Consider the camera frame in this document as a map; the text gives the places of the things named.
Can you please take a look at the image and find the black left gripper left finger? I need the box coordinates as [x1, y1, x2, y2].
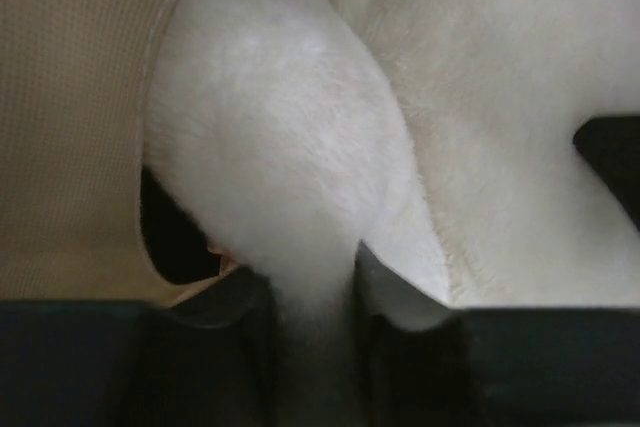
[1, 268, 272, 426]

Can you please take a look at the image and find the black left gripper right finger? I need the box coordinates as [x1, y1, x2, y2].
[355, 246, 639, 426]

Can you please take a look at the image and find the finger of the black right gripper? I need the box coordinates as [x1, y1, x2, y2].
[572, 114, 640, 227]

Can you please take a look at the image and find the white fluffy cushion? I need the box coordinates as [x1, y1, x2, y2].
[142, 0, 640, 333]

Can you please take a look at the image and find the beige pet tent fabric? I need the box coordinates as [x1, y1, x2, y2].
[0, 0, 241, 308]

